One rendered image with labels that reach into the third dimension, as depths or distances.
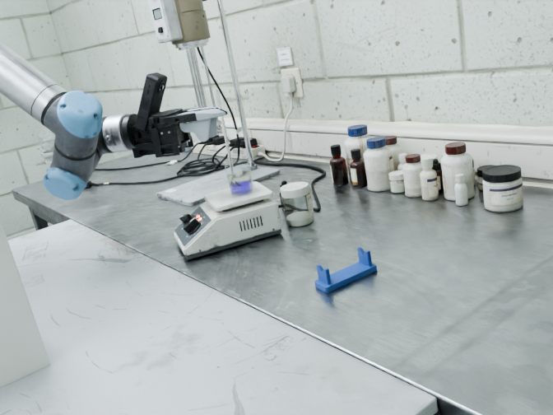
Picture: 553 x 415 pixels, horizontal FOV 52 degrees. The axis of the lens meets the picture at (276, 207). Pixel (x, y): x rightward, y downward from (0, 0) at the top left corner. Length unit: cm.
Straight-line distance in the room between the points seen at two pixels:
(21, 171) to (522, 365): 310
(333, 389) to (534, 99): 78
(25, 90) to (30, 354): 47
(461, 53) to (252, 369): 85
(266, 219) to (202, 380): 46
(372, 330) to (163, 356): 28
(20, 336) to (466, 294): 61
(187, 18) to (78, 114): 56
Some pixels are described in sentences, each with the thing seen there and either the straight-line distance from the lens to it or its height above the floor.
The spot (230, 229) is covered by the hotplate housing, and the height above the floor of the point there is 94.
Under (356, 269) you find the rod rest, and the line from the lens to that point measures 91.
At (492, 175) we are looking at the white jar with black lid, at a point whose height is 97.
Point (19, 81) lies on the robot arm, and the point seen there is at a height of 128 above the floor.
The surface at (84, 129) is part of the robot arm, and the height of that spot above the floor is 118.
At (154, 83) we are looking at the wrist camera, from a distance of 114.
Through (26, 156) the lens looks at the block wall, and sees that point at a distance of 350.
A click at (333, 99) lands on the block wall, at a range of 162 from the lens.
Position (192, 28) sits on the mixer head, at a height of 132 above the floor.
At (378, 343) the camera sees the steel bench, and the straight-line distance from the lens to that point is 74.
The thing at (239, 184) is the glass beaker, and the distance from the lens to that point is 112.
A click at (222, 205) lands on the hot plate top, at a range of 109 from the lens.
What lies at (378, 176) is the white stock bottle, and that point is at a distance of 129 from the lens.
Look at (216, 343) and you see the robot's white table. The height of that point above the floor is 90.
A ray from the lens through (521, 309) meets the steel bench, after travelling 80.
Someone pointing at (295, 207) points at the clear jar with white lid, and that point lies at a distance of 114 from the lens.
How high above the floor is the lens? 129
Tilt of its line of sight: 17 degrees down
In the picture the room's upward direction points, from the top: 11 degrees counter-clockwise
